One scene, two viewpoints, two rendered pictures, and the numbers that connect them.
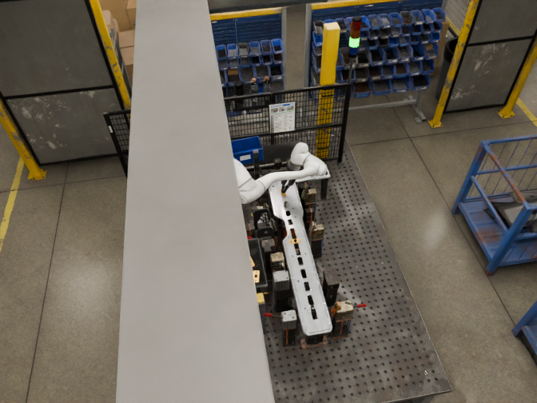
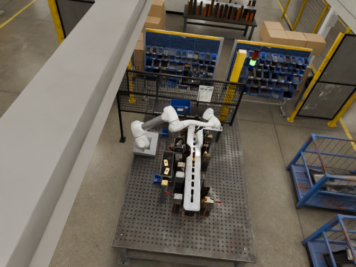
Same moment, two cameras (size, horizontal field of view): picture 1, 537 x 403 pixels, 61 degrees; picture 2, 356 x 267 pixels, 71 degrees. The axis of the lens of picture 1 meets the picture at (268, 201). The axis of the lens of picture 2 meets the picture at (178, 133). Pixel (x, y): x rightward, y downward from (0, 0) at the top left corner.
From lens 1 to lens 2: 18 cm
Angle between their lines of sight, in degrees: 5
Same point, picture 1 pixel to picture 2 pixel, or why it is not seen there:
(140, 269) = (32, 91)
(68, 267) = not seen: hidden behind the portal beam
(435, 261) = (269, 192)
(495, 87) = (328, 108)
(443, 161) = (288, 141)
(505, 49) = (339, 89)
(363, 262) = (227, 180)
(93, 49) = not seen: hidden behind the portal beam
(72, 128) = not seen: hidden behind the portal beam
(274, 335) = (169, 205)
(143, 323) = (17, 112)
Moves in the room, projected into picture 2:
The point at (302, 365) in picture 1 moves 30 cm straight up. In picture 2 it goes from (179, 225) to (181, 214)
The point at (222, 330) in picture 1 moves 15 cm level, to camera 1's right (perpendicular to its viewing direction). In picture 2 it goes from (53, 125) to (156, 149)
